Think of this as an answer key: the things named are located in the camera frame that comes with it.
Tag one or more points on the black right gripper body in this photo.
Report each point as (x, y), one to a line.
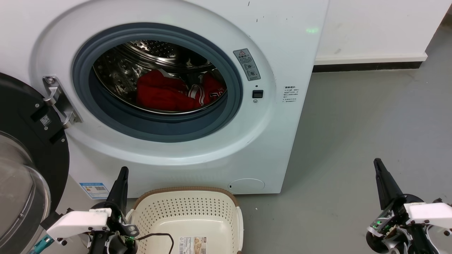
(395, 225)

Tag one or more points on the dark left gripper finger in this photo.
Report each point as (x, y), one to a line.
(120, 190)

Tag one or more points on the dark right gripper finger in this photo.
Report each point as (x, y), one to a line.
(386, 187)

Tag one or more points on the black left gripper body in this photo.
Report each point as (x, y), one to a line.
(118, 240)

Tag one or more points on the red and white jersey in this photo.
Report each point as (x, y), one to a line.
(159, 93)

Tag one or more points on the cream perforated laundry basket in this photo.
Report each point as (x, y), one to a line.
(183, 211)

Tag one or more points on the washing machine door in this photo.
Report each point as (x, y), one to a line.
(31, 106)

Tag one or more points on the stainless steel washing machine drum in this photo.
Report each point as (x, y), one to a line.
(120, 67)

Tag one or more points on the blue energy label sticker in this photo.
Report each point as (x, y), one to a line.
(94, 190)

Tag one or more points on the grey rubber door gasket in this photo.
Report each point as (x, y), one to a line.
(159, 130)

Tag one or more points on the QR code door sticker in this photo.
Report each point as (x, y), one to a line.
(45, 120)

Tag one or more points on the silver door hinge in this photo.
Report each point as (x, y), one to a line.
(58, 102)

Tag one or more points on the white front-load washing machine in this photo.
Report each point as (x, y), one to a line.
(282, 141)

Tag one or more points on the round white filter cover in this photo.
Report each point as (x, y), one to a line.
(246, 186)

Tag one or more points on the grey warning sticker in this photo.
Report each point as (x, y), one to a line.
(247, 65)

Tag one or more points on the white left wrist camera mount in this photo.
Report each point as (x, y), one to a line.
(77, 222)

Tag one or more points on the black wall baseboard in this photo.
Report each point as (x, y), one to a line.
(367, 66)

